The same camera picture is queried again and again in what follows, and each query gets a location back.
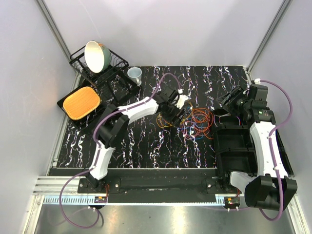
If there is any blue cable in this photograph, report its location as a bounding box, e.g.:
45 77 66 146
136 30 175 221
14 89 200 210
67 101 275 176
181 114 208 141

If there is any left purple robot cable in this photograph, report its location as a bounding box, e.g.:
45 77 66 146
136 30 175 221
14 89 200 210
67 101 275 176
59 73 183 229

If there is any white cable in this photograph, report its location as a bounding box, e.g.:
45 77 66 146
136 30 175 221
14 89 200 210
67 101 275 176
214 113 234 126

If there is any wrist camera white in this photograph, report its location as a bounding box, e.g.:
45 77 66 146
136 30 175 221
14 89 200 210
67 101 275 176
253 78 261 84
175 89 189 109

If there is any cream and green bowl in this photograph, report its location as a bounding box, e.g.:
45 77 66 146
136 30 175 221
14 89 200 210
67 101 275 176
84 41 111 73

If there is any black compartment organizer tray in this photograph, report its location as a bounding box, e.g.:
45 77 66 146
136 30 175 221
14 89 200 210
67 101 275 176
211 106 294 178

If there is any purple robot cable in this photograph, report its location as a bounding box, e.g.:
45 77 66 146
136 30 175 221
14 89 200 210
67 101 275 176
229 78 293 221
59 73 183 229

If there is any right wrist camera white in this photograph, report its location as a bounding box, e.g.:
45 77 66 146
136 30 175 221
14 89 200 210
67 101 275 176
253 78 261 84

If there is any yellow cable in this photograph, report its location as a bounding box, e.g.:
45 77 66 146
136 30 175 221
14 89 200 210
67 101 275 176
156 114 176 128

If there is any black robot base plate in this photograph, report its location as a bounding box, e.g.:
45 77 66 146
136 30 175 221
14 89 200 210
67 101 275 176
78 168 242 205

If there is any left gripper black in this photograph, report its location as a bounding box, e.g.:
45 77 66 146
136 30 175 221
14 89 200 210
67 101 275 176
161 102 186 128

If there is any light blue cup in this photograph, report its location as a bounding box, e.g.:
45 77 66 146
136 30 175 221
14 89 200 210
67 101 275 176
127 67 142 86

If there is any orange woven mat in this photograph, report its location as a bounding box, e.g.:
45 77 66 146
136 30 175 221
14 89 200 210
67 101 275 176
62 86 101 120

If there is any orange cable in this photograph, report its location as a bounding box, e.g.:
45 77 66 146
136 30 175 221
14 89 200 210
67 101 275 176
181 108 214 140

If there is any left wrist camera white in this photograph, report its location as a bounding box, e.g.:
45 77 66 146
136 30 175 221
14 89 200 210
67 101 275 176
175 89 189 109

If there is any black wire dish rack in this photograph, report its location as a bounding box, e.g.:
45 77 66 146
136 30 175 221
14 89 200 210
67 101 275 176
69 47 139 105

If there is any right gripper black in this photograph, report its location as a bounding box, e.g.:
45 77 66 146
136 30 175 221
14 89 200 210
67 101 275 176
215 85 251 118

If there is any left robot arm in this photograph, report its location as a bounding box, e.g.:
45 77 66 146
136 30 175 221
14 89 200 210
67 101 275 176
86 89 189 193

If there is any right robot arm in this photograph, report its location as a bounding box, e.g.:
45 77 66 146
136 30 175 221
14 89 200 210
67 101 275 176
213 84 297 211

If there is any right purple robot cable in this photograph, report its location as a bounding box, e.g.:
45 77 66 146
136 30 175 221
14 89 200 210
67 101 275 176
229 78 293 221

